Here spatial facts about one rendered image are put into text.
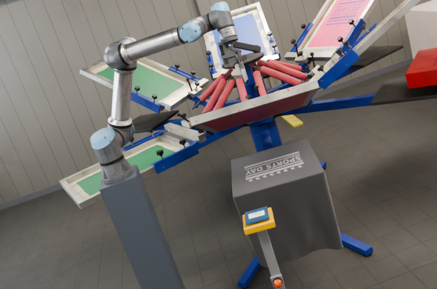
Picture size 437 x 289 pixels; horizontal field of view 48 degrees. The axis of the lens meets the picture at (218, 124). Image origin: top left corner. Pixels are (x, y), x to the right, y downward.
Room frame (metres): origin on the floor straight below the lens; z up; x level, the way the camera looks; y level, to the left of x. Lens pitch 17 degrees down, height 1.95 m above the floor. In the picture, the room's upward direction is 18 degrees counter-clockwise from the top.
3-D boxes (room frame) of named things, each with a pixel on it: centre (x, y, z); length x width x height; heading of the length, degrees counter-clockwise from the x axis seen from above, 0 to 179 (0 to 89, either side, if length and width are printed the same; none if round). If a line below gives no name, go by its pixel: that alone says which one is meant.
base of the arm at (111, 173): (2.21, 0.53, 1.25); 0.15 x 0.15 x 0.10
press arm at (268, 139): (2.83, -0.25, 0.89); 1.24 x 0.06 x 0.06; 174
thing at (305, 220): (2.11, -0.18, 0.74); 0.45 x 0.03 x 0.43; 84
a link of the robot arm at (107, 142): (2.21, 0.53, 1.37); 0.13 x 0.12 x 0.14; 159
